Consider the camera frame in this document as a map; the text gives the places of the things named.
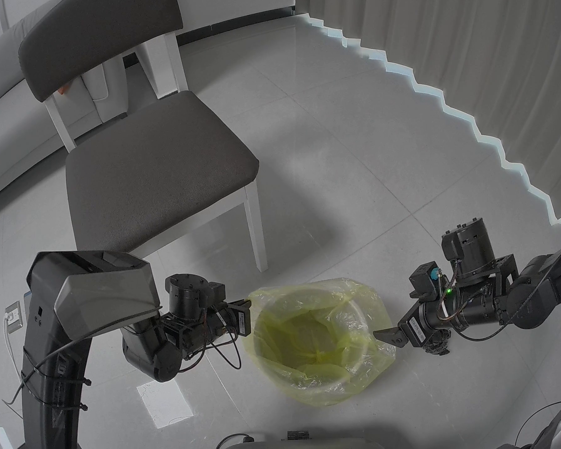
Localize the light grey sofa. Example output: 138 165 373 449
0 0 136 209

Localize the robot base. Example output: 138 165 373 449
224 431 370 449

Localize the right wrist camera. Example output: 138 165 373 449
410 260 444 302

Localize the black cable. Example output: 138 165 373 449
221 433 255 449
180 330 242 373

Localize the white curtain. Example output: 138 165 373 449
295 0 561 228

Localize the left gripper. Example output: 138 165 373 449
201 299 254 340

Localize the black plastic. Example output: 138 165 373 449
421 328 451 357

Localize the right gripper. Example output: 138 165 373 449
373 295 456 348

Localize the grey seat white chair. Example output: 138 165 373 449
18 0 268 272

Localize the yellow plastic bag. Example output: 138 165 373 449
247 277 397 408

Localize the white trash bin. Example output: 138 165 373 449
254 297 371 394

